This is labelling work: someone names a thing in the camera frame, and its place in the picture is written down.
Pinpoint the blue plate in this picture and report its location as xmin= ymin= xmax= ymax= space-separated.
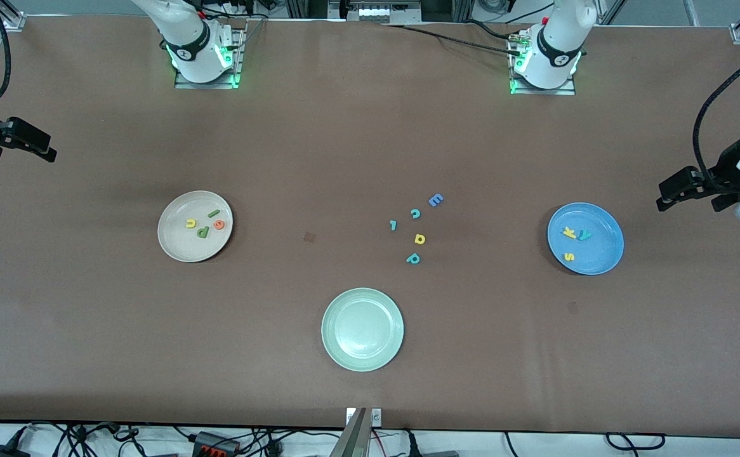
xmin=546 ymin=202 xmax=625 ymax=276

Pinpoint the beige brown plate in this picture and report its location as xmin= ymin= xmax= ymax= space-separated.
xmin=157 ymin=190 xmax=234 ymax=263

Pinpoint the grey power strip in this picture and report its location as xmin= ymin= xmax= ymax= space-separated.
xmin=329 ymin=0 xmax=421 ymax=25

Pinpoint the pale green plate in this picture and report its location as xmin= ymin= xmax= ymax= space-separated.
xmin=320 ymin=287 xmax=405 ymax=373

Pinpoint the black orange power strip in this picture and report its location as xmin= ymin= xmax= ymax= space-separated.
xmin=192 ymin=432 xmax=241 ymax=457

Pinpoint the grey metal pole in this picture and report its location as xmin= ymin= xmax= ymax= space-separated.
xmin=329 ymin=408 xmax=371 ymax=457

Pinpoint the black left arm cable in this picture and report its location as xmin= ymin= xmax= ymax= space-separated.
xmin=692 ymin=41 xmax=740 ymax=172

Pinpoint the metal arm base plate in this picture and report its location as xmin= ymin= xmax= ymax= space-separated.
xmin=175 ymin=29 xmax=247 ymax=89
xmin=510 ymin=63 xmax=577 ymax=97

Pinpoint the black looped floor cable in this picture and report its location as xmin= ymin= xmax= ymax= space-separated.
xmin=605 ymin=432 xmax=666 ymax=452

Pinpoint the black table cable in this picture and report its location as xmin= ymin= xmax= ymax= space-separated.
xmin=383 ymin=21 xmax=526 ymax=58

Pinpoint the white clamp bracket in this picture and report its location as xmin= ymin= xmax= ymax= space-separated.
xmin=346 ymin=408 xmax=382 ymax=427

